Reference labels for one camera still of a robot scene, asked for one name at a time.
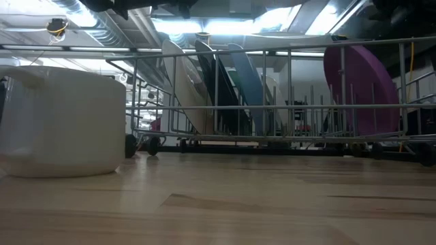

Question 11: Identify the orange flower plate black underside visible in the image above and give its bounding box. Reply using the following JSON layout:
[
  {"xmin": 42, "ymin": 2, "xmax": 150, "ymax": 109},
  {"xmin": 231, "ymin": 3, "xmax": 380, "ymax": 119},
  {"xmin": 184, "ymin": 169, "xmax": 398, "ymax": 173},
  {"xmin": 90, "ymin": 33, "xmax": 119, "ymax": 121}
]
[{"xmin": 193, "ymin": 39, "xmax": 253, "ymax": 136}]

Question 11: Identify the white plate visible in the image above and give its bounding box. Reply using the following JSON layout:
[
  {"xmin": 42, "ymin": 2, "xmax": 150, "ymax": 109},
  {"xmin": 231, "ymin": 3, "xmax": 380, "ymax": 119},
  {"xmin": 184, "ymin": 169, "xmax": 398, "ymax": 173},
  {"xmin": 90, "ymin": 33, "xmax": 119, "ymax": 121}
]
[{"xmin": 161, "ymin": 39, "xmax": 214, "ymax": 135}]

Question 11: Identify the dark green plate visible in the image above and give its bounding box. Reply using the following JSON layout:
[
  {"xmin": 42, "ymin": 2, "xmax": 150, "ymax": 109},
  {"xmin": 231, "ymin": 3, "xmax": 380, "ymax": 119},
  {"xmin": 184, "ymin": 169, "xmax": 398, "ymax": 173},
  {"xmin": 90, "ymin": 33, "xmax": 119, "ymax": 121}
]
[{"xmin": 227, "ymin": 69, "xmax": 243, "ymax": 98}]

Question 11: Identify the blue plate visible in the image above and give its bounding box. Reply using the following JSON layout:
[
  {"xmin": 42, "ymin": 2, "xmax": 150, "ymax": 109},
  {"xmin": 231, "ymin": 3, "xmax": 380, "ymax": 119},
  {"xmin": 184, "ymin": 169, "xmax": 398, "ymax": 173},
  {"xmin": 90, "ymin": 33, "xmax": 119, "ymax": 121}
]
[{"xmin": 227, "ymin": 42, "xmax": 270, "ymax": 136}]

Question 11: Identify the purple plate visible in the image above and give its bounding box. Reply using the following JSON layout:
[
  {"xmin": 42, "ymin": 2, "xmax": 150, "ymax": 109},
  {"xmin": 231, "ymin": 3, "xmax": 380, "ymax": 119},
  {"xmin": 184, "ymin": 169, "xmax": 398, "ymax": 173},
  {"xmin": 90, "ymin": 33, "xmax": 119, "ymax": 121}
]
[{"xmin": 323, "ymin": 44, "xmax": 401, "ymax": 137}]

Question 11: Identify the ceiling light panel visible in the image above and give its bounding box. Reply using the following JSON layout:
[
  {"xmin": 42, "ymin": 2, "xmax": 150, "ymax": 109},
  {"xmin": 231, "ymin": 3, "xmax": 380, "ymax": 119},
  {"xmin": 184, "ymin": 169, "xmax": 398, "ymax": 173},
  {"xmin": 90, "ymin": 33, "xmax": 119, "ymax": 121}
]
[
  {"xmin": 151, "ymin": 8, "xmax": 290, "ymax": 37},
  {"xmin": 0, "ymin": 0, "xmax": 54, "ymax": 17},
  {"xmin": 305, "ymin": 0, "xmax": 367, "ymax": 37}
]

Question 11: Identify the white mug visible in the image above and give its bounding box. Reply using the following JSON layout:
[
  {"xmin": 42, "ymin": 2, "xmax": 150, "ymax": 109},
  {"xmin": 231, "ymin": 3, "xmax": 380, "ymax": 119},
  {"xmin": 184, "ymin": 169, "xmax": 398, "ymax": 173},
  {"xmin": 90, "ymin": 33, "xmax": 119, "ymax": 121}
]
[{"xmin": 0, "ymin": 65, "xmax": 127, "ymax": 178}]

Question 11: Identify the black aluminium frame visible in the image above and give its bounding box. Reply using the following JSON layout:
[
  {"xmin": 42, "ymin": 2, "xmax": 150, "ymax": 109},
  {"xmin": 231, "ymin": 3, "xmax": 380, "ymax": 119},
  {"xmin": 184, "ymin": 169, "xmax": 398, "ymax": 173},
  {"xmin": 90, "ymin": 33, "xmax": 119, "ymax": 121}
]
[{"xmin": 155, "ymin": 144, "xmax": 436, "ymax": 161}]

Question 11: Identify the grey wire dish rack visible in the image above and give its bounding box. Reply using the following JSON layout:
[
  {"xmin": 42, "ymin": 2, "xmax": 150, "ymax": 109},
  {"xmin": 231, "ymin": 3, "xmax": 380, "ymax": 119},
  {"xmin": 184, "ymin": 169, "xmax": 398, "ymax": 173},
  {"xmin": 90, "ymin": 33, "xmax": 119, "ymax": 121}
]
[{"xmin": 105, "ymin": 36, "xmax": 436, "ymax": 167}]

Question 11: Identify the silver ventilation duct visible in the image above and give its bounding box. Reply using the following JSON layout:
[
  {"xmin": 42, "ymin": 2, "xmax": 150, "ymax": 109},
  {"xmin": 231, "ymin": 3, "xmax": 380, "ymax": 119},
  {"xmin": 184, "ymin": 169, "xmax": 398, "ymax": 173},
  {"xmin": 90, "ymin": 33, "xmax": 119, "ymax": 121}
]
[{"xmin": 50, "ymin": 0, "xmax": 125, "ymax": 47}]

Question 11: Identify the black yellow ceiling cable reel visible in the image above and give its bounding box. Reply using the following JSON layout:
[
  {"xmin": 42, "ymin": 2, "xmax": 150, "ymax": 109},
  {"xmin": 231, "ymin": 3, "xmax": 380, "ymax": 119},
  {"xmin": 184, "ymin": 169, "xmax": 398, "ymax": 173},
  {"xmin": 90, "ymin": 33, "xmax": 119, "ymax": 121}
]
[{"xmin": 46, "ymin": 18, "xmax": 69, "ymax": 45}]

